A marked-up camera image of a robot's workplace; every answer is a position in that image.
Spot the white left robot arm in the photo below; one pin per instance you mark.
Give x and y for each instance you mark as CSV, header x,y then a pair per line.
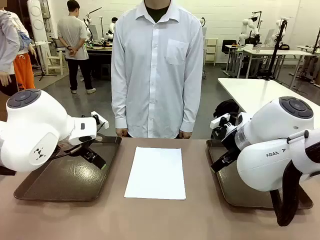
x,y
32,125

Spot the black mesh office chair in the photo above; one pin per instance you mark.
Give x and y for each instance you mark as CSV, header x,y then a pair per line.
x,y
59,45

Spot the black background office chair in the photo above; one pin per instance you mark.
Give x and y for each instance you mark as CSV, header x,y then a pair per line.
x,y
228,45

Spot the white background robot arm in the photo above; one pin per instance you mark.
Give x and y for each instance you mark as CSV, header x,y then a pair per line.
x,y
279,26
246,30

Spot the brown background work table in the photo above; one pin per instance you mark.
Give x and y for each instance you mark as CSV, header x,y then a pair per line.
x,y
100,50

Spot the thin black tripod stand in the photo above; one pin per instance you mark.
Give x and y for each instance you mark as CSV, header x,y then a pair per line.
x,y
42,72

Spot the patterned paper cup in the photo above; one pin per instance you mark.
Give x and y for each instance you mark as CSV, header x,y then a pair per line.
x,y
258,49

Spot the black backpack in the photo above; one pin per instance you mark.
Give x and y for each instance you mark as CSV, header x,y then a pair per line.
x,y
226,107

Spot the man in grey t-shirt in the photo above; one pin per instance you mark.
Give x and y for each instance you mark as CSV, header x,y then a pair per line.
x,y
72,32

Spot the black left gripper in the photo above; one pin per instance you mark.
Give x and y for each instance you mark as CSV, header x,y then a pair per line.
x,y
88,145

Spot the white wooden chair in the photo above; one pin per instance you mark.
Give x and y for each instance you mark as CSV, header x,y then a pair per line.
x,y
55,62

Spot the long white background table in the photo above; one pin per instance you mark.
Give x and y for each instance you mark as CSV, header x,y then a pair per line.
x,y
275,52

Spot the person's left hand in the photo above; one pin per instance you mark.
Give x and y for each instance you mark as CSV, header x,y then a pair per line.
x,y
185,135

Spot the white tower air conditioner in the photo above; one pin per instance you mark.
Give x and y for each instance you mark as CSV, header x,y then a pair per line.
x,y
37,22

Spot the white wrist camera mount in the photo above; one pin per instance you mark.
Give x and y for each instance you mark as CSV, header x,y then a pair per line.
x,y
103,123
220,120

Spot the white A4 paper stack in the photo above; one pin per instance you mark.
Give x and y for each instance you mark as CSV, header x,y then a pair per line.
x,y
155,172

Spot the small dark plastic stool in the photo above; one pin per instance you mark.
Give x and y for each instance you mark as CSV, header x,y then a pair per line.
x,y
105,71

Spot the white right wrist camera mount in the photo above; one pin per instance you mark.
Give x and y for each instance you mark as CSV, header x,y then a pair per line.
x,y
220,120

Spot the tall black camera tripod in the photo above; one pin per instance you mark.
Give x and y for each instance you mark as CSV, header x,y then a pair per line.
x,y
275,52

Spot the person's right hand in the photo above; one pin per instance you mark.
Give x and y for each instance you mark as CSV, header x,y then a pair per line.
x,y
122,132

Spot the mannequin with orange trousers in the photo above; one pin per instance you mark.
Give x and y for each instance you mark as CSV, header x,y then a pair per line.
x,y
23,70

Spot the brown plastic tray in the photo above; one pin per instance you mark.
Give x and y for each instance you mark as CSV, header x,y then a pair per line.
x,y
75,181
231,191

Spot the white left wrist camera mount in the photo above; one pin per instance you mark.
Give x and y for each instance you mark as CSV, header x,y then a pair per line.
x,y
103,123

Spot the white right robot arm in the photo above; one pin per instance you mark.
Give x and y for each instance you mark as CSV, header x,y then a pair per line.
x,y
270,155

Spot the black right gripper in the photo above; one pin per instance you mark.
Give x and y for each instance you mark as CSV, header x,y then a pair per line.
x,y
231,141

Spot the person in white shirt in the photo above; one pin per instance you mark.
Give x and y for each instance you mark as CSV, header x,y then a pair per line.
x,y
155,75

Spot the white shelf rack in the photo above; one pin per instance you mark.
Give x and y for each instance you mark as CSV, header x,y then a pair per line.
x,y
211,51

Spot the large white table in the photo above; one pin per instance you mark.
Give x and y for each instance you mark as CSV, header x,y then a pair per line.
x,y
252,90

